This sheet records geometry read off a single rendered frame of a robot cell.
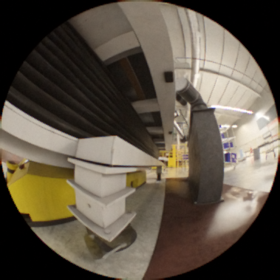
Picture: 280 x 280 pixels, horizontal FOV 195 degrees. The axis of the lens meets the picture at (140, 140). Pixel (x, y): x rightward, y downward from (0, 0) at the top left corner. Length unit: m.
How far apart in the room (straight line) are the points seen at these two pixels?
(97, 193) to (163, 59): 0.48
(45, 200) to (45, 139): 0.28
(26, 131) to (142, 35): 0.43
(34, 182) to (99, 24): 0.65
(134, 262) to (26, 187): 0.44
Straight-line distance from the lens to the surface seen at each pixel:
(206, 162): 0.80
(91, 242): 0.41
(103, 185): 0.16
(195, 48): 8.19
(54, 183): 0.41
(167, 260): 0.42
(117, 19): 0.48
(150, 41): 0.39
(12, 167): 0.75
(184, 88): 0.88
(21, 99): 0.24
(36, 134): 0.21
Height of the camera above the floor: 0.38
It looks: 17 degrees up
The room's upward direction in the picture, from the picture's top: 4 degrees clockwise
